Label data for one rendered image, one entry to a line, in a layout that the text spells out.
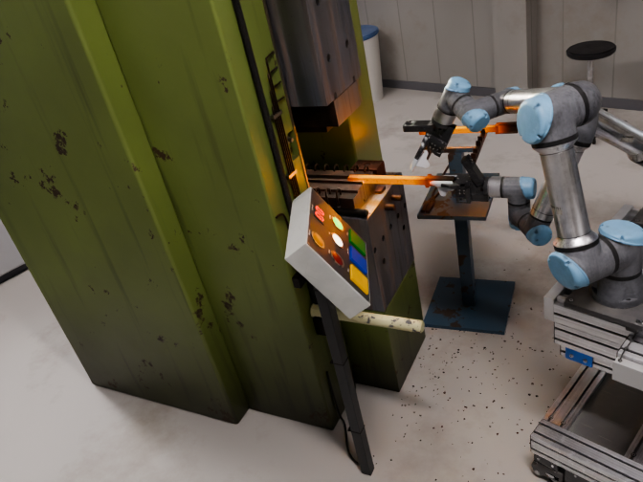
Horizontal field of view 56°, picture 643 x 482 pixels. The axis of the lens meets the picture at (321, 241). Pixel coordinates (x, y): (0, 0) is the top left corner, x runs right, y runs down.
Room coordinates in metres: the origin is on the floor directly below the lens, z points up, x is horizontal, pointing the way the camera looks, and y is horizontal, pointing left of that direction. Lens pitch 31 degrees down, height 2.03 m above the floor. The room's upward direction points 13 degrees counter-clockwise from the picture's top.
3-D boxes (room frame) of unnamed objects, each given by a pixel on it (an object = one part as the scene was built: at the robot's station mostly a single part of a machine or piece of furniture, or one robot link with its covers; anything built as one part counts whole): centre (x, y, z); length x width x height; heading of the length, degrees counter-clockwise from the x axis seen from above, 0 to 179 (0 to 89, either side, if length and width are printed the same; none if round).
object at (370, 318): (1.73, -0.09, 0.62); 0.44 x 0.05 x 0.05; 57
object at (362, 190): (2.18, -0.03, 0.96); 0.42 x 0.20 x 0.09; 57
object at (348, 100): (2.18, -0.03, 1.32); 0.42 x 0.20 x 0.10; 57
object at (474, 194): (1.86, -0.57, 0.98); 0.12 x 0.08 x 0.09; 57
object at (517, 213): (1.76, -0.70, 0.89); 0.11 x 0.08 x 0.11; 1
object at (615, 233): (1.33, -0.81, 0.98); 0.13 x 0.12 x 0.14; 104
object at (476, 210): (2.40, -0.67, 0.65); 0.40 x 0.30 x 0.02; 151
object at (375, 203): (2.24, -0.05, 0.69); 0.56 x 0.38 x 0.45; 57
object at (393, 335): (2.24, -0.05, 0.23); 0.56 x 0.38 x 0.47; 57
